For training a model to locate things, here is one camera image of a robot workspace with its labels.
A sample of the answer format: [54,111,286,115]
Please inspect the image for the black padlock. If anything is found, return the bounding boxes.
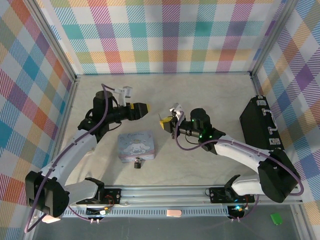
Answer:
[133,156,145,170]

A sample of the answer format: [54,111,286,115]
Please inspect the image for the blue cartoon tin box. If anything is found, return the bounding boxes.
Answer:
[116,132,158,165]

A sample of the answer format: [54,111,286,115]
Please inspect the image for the black hard case silver latches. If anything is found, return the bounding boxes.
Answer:
[239,95,286,152]

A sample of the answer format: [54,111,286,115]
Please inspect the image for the small black circuit board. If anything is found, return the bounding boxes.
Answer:
[229,204,247,219]
[86,206,111,218]

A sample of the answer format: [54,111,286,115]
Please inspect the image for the green plastic piece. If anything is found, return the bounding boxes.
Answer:
[270,212,284,226]

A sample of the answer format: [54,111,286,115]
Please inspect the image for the aluminium frame side bar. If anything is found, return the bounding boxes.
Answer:
[47,74,81,171]
[249,72,263,99]

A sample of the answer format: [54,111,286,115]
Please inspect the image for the aluminium mounting rail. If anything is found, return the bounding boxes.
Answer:
[69,186,304,209]

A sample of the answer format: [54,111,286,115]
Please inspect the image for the aluminium frame post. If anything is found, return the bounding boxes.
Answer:
[26,0,79,79]
[249,0,300,76]

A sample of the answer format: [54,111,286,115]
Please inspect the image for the grey slotted cable duct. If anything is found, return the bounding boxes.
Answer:
[62,207,231,219]

